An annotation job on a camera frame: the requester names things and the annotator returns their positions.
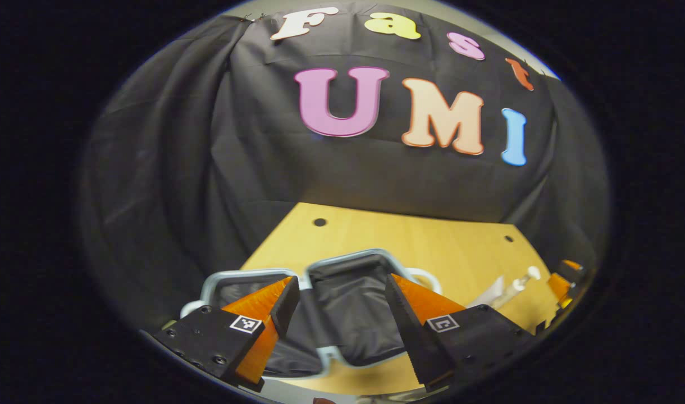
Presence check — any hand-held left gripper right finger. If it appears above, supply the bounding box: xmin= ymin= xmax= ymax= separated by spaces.
xmin=385 ymin=273 xmax=537 ymax=392

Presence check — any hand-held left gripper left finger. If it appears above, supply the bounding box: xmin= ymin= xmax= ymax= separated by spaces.
xmin=152 ymin=275 xmax=301 ymax=392

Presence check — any white pump bottle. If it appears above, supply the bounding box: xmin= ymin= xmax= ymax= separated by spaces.
xmin=491 ymin=266 xmax=542 ymax=310

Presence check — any light blue suitcase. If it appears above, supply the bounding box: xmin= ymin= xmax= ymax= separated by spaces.
xmin=180 ymin=249 xmax=442 ymax=380

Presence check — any white squeeze tube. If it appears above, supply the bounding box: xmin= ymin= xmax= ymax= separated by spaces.
xmin=468 ymin=276 xmax=506 ymax=309

